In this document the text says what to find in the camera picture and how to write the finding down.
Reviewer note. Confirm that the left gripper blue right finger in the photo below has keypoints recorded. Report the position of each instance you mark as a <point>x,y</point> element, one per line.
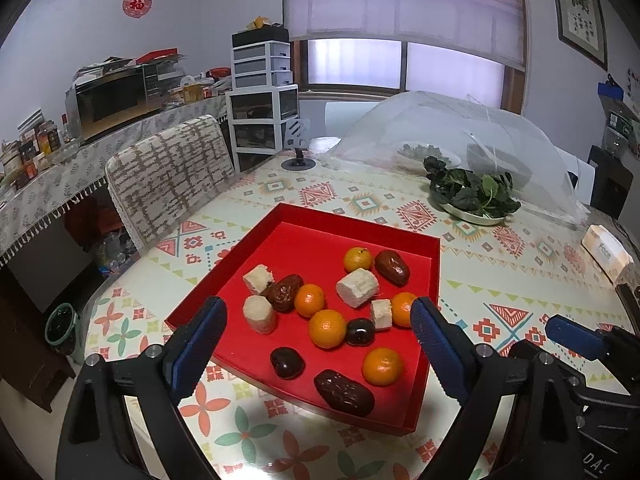
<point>449,350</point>

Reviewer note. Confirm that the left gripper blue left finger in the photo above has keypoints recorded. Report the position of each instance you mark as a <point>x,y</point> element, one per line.
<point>190,348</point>

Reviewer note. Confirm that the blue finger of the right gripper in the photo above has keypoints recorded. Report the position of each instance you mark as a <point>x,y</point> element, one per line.
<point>589,344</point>

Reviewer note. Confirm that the large orange mandarin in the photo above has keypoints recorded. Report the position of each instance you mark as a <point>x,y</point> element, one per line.
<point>401,308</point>

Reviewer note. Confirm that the small white cake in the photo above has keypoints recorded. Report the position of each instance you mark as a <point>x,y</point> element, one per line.
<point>258,279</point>

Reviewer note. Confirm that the dark round plum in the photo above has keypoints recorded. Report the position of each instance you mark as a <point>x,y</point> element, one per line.
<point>360,332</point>

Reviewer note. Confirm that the glossy red jujube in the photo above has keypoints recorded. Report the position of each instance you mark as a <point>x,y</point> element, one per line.
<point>392,267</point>

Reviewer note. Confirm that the large white cake piece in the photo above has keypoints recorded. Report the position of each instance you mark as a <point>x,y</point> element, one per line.
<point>357,287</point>

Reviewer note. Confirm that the small orange mandarin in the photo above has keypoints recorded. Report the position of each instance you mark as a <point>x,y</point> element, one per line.
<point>309,300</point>

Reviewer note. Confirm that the Face tissue pack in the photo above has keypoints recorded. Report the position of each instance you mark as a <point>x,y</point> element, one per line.
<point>608,252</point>

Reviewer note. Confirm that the patterned tablecloth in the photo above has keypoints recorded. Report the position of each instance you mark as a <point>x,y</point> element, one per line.
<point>500,284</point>

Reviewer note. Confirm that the red tray box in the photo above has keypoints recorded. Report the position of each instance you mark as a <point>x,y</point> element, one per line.
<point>311,243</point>

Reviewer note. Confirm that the plate of spinach leaves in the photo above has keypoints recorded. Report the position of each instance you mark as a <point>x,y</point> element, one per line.
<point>484,195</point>

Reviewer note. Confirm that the green bucket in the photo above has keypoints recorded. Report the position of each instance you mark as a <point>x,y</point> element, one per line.
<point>62,332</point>

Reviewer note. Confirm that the patterned chair back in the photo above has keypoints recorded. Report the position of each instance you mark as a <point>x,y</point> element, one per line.
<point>159,181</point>

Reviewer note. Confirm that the white mesh food cover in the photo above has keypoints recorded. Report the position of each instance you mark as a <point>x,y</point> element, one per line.
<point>467,136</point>

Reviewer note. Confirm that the small fan stand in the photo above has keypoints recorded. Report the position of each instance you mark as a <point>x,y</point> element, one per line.
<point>296,138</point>

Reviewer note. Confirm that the water bottle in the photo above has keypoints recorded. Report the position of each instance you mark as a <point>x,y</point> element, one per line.
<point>621,130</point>

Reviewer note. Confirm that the white drawer unit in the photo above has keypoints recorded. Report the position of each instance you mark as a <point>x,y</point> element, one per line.
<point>263,98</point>

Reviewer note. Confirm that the microwave oven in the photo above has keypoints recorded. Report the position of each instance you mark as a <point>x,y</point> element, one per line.
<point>105,103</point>

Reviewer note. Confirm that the framed calligraphy picture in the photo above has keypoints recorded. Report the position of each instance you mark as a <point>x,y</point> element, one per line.
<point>581,26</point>

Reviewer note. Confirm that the red paper wall decoration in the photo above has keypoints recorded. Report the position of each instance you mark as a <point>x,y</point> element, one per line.
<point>136,8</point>

